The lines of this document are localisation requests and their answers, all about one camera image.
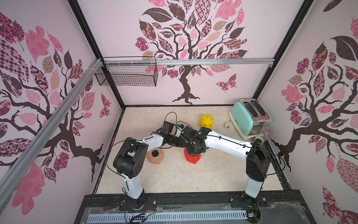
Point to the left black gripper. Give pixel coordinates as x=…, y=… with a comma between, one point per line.
x=180, y=145

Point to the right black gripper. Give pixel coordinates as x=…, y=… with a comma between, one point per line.
x=197, y=144

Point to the red piggy bank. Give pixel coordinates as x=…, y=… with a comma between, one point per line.
x=191, y=159

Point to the black plug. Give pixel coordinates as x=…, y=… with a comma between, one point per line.
x=155, y=153

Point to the yellow piggy bank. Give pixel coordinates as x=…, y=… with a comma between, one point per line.
x=206, y=121

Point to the peach piggy bank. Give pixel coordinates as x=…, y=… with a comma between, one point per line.
x=155, y=160

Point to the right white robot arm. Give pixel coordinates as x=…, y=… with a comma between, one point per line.
x=254, y=154

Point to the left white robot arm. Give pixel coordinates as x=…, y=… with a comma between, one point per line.
x=130, y=160

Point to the mint green toaster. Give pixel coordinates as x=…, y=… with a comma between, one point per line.
x=249, y=117

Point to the glass spice jar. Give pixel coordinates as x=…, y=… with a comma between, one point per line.
x=264, y=134

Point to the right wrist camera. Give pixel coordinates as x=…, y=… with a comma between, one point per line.
x=188, y=133

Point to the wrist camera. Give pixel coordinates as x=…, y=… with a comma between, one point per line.
x=188, y=133
x=167, y=128

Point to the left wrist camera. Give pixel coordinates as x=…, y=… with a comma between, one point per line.
x=167, y=128

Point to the black wire basket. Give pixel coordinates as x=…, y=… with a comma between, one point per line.
x=128, y=72

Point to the white slotted cable duct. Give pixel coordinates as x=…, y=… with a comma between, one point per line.
x=165, y=217

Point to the black base frame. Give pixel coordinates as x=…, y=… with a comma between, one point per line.
x=271, y=207

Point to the aluminium rail back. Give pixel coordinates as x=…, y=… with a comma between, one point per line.
x=215, y=61

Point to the aluminium rail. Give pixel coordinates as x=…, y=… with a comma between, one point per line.
x=12, y=178
x=215, y=61

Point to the aluminium rail left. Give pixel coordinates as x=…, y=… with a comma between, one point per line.
x=12, y=178

